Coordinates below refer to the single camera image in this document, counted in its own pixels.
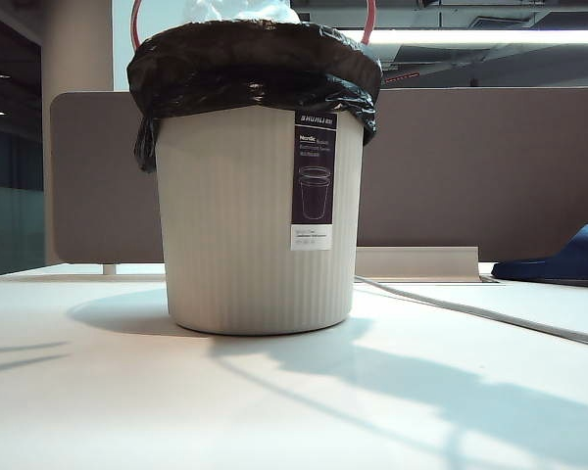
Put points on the cream ribbed plastic trash can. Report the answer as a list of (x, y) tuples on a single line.
[(225, 220)]

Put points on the dark product label sticker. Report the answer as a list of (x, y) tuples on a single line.
[(315, 196)]

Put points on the black garbage bag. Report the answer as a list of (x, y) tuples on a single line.
[(201, 73)]

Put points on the rounded-corner desk divider panel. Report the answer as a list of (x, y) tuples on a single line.
[(98, 186)]

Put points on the ceiling light strip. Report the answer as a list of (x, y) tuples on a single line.
[(470, 37)]

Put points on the long desk divider panel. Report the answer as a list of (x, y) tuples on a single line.
[(470, 171)]

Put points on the navy blue slipper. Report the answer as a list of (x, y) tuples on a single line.
[(568, 264)]

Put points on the white crumpled plastic trash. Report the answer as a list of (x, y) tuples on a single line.
[(235, 10)]

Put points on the red LED sign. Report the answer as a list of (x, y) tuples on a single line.
[(402, 77)]

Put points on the white divider support post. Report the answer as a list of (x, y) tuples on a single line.
[(109, 269)]

